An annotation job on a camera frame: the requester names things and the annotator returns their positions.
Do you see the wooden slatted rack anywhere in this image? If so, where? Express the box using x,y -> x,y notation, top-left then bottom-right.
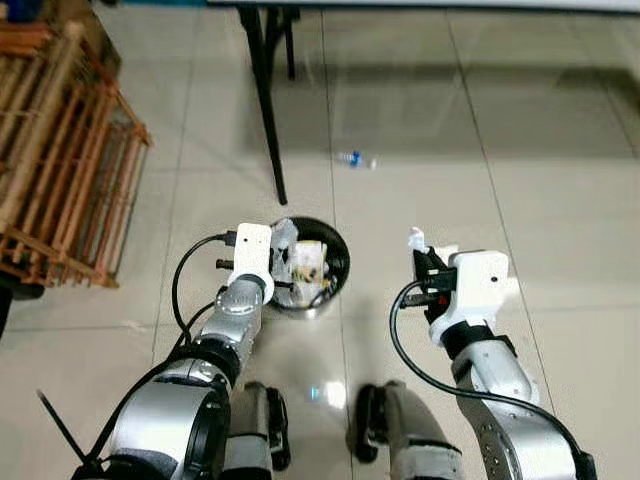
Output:
0,20 -> 151,291

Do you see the grey black robot left leg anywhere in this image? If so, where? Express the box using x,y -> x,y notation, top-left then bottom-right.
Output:
222,380 -> 293,480

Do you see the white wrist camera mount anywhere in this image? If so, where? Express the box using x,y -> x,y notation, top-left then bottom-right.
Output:
228,222 -> 276,301
428,250 -> 511,348

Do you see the white yellow-print paper pack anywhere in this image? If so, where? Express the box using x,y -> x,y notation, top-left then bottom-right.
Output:
290,240 -> 329,306

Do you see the clear plastic packaging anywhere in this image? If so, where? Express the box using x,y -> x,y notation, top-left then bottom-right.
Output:
268,218 -> 301,291

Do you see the grey black robot leg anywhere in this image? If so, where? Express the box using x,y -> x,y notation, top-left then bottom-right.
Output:
348,380 -> 466,480
222,380 -> 293,480

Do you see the round black rubbish bin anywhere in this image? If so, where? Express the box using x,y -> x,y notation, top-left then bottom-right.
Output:
262,217 -> 351,319

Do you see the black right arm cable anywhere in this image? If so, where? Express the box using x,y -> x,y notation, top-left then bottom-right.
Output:
388,280 -> 591,480

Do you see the grey black robot right leg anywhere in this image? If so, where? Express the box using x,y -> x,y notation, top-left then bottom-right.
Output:
348,380 -> 466,480

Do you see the clear plastic water bottle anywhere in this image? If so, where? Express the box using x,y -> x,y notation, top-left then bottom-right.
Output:
337,150 -> 378,171

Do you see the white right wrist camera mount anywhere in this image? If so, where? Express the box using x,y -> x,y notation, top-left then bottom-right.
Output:
428,250 -> 511,348

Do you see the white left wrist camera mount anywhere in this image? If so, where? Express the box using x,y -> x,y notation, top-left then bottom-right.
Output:
228,222 -> 276,301

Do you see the white tissue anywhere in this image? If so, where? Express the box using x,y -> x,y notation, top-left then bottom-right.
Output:
405,227 -> 461,259

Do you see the blue box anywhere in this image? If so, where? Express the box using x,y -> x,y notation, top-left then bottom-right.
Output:
0,0 -> 43,23

